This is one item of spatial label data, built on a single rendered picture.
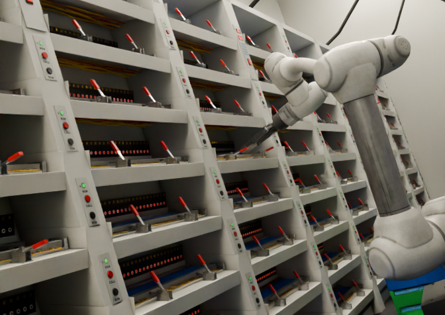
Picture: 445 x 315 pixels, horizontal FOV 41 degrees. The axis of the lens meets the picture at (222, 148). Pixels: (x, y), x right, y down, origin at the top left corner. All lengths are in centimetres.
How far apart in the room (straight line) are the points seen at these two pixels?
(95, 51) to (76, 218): 55
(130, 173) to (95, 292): 38
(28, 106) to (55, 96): 10
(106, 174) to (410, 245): 92
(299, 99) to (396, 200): 73
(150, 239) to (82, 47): 57
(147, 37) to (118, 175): 72
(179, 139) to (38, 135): 70
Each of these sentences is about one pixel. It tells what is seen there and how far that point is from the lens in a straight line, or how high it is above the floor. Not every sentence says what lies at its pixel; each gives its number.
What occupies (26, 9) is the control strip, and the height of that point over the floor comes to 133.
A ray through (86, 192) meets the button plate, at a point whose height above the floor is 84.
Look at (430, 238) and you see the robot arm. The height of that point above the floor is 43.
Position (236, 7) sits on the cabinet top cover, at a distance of 305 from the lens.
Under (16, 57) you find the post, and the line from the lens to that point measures 160.
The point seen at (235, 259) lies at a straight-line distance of 204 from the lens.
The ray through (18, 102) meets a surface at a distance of 147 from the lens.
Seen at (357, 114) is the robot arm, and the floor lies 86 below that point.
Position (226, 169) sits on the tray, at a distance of 221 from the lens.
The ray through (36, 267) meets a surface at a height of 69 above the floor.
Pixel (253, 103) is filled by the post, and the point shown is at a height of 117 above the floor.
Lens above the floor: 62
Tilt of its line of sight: 9 degrees up
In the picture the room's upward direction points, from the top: 19 degrees counter-clockwise
